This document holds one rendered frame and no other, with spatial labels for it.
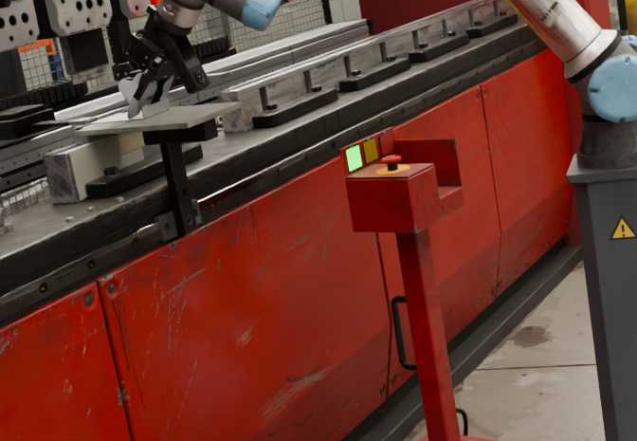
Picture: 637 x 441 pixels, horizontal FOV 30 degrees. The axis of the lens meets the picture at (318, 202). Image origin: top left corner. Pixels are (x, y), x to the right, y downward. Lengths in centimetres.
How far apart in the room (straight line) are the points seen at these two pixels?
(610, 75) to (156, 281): 89
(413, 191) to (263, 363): 48
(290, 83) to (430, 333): 69
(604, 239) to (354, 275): 76
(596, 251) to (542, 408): 96
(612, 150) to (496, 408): 114
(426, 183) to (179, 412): 67
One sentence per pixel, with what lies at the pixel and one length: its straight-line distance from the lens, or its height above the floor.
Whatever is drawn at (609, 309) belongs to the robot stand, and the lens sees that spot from 230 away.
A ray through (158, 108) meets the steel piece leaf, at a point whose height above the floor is 101.
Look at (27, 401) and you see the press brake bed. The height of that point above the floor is 64.
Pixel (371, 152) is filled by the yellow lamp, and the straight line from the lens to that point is 253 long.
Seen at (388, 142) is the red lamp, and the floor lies 81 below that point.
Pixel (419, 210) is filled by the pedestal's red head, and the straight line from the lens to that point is 241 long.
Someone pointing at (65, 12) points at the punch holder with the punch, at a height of 122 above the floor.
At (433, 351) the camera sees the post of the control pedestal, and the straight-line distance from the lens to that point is 258.
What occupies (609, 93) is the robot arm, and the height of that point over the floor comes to 94.
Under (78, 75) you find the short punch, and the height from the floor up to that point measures 110.
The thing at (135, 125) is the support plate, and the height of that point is 100.
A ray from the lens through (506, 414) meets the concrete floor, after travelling 314.
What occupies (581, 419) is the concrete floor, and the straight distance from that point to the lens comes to 307.
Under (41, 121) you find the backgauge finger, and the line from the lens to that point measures 245.
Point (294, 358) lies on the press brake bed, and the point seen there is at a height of 40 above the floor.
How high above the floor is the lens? 130
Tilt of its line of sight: 13 degrees down
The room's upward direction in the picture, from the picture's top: 10 degrees counter-clockwise
